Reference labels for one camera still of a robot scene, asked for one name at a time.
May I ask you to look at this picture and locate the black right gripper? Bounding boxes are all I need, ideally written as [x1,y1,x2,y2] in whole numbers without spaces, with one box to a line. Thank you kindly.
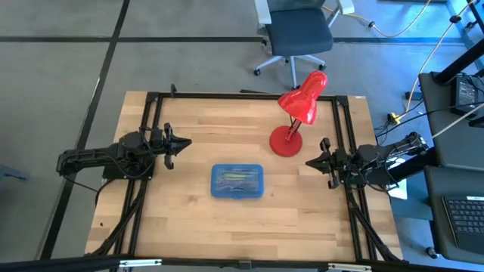
[305,137,352,190]

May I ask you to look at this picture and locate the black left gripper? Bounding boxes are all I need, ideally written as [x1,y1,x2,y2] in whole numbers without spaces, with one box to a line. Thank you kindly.
[152,122,193,171]

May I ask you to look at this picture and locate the yellow highlighter pen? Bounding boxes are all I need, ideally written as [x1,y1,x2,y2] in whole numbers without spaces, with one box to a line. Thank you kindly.
[221,172,251,181]

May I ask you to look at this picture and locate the blue plastic supply box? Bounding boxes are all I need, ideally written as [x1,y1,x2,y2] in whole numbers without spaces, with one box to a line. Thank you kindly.
[209,162,265,200]

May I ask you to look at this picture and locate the red desk lamp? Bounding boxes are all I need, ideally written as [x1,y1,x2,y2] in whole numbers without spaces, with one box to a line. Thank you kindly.
[268,70,329,158]

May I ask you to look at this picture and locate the dark blue office chair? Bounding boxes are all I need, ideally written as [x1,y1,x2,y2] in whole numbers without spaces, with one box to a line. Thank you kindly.
[253,0,355,93]

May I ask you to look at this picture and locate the black side table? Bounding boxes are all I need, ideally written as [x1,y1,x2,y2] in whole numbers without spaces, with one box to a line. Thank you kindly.
[417,70,484,171]

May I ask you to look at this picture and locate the black laptop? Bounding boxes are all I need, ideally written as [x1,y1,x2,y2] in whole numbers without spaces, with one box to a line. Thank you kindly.
[430,194,484,264]

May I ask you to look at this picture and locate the black crossbar with silver brackets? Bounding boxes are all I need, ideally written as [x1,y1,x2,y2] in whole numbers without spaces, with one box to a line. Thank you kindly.
[0,253,484,272]

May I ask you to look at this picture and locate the black power adapter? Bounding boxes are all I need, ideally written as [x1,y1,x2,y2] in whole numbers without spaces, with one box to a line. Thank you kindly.
[451,75,480,114]

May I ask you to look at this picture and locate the black stand beam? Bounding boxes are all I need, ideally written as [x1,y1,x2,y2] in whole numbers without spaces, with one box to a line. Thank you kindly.
[433,48,484,85]

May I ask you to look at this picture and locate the yellow extension cable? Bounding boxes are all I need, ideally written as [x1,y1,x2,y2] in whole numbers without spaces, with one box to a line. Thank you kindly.
[321,0,432,39]

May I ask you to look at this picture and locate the pale power cable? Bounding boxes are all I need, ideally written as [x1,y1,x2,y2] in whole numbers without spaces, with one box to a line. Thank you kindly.
[405,0,472,114]

